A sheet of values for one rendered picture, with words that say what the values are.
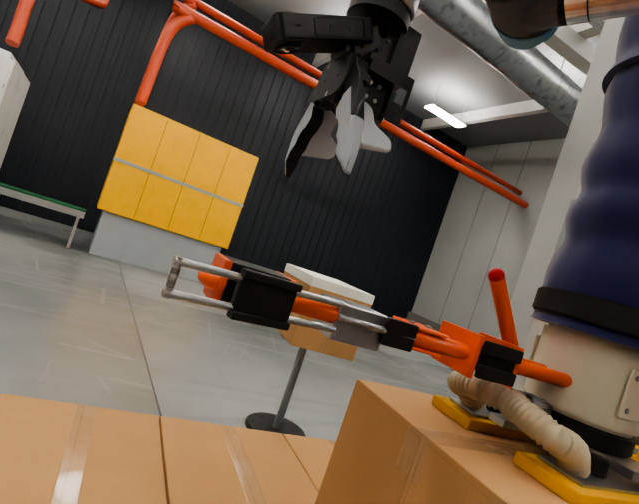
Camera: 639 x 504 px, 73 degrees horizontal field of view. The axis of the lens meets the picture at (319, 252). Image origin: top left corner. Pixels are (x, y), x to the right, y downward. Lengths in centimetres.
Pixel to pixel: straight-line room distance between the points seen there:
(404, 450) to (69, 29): 1097
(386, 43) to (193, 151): 727
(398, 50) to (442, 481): 53
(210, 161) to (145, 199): 125
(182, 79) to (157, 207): 441
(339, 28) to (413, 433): 54
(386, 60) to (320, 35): 9
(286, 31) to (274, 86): 1138
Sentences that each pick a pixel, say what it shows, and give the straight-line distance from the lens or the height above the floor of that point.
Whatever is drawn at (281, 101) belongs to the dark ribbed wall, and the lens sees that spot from 1189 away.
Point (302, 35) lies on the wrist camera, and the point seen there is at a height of 133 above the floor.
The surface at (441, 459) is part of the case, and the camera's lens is 65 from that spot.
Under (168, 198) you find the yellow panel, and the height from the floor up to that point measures 124.
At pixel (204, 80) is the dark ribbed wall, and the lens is 1136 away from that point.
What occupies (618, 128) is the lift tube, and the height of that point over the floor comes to 149.
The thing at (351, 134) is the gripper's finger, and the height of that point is 125.
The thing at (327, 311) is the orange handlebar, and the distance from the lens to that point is 50.
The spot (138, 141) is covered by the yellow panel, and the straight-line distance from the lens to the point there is 764.
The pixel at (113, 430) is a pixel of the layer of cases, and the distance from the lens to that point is 129.
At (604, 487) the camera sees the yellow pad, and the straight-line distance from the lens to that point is 74.
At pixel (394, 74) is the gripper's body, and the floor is 134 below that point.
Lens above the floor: 113
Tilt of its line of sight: 1 degrees up
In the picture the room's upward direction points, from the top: 19 degrees clockwise
